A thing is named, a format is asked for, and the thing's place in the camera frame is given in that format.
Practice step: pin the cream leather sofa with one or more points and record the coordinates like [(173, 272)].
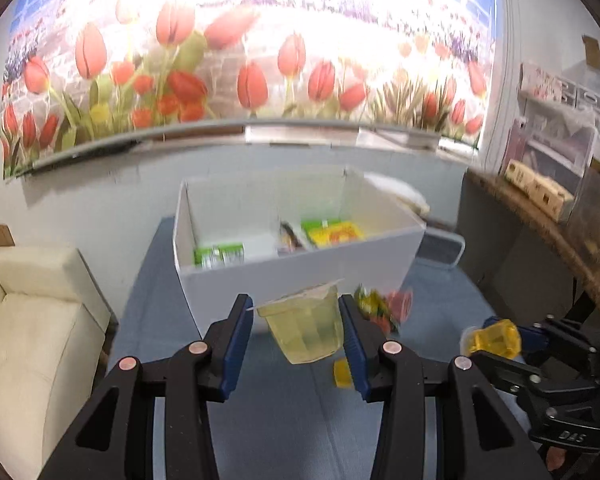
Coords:
[(35, 340)]

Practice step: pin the black and white device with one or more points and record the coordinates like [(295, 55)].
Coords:
[(440, 250)]

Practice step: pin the cardboard piece on wall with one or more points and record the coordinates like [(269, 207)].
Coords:
[(593, 52)]

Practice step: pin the white cardboard box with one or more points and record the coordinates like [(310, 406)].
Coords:
[(290, 280)]

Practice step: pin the pale yellow jelly cup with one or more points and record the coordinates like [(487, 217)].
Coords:
[(305, 330)]

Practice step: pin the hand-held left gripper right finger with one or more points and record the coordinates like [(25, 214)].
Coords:
[(357, 355)]

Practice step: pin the floral box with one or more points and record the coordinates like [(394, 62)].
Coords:
[(540, 80)]

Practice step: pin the wooden counter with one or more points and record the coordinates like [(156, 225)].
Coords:
[(530, 225)]

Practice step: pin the white drawer organizer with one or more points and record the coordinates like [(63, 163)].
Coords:
[(587, 97)]

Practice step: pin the green snack packet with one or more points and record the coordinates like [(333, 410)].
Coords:
[(217, 255), (311, 229)]

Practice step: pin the yellow snack packet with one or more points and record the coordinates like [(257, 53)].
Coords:
[(344, 234)]

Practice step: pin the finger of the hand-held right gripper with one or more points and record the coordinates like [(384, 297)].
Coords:
[(535, 335), (510, 372)]

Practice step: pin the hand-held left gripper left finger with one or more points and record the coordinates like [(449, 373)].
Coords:
[(232, 350)]

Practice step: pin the clear plastic bin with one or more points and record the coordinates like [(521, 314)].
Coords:
[(595, 220)]

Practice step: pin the clear acrylic organizer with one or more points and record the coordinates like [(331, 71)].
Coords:
[(555, 145)]

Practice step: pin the person's right hand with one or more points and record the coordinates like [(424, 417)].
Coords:
[(557, 460)]

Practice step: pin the blue-grey tablecloth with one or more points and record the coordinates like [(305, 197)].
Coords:
[(290, 425)]

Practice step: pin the beige cardboard box with holes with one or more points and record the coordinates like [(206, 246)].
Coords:
[(537, 190)]

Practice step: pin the tulip wall poster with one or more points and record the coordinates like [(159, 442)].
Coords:
[(230, 50)]

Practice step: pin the red jelly cup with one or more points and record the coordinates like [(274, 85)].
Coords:
[(401, 306)]

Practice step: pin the white paper bag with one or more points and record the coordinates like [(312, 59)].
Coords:
[(400, 190)]

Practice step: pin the green candy wrapper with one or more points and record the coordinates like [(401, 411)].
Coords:
[(371, 304)]

